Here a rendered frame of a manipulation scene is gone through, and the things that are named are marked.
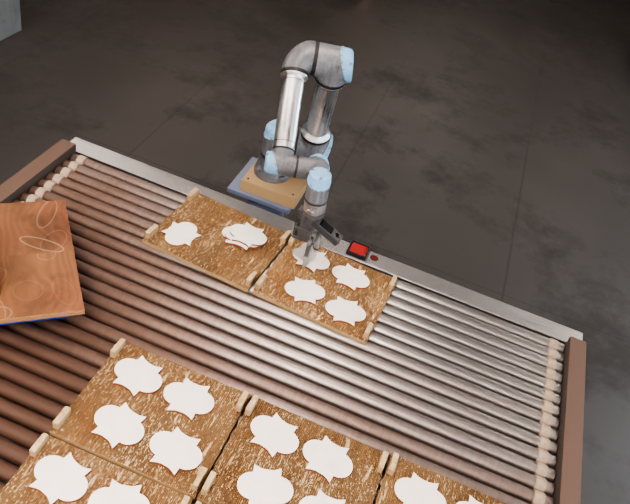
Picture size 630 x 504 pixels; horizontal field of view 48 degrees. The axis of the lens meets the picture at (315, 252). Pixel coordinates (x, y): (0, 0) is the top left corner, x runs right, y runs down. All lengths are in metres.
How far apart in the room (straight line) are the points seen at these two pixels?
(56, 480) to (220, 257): 0.94
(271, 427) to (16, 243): 0.94
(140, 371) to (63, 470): 0.35
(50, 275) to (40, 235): 0.18
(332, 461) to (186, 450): 0.39
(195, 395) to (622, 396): 2.59
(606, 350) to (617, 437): 0.60
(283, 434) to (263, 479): 0.15
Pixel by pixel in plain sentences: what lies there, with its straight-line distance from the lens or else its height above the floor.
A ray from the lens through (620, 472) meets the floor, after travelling 3.70.
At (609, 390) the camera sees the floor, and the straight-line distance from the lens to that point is 4.02.
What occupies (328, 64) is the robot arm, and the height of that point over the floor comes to 1.51.
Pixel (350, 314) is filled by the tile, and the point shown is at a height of 0.94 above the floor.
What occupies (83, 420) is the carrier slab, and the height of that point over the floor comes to 0.94.
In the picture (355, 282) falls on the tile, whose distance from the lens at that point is 2.44.
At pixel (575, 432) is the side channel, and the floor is 0.95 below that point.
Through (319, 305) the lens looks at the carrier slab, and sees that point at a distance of 2.33.
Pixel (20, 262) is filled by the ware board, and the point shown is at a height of 1.04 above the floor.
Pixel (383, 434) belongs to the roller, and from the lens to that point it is 2.09.
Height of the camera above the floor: 2.55
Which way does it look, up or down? 40 degrees down
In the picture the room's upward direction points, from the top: 16 degrees clockwise
